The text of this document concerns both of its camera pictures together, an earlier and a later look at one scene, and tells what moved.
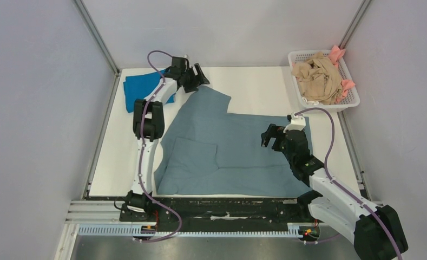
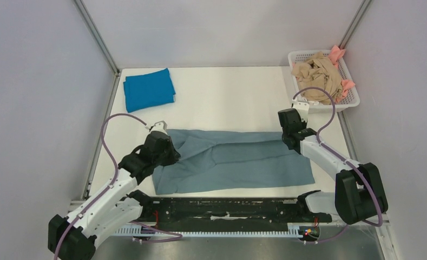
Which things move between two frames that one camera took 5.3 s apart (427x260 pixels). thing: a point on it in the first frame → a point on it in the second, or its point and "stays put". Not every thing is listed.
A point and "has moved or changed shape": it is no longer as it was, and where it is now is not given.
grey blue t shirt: [210, 152] has moved or changed shape
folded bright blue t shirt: [137, 87] stays put
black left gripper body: [189, 82] → [168, 157]
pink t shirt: [335, 53] stays put
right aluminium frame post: [354, 24] stays put
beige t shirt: [320, 80] stays put
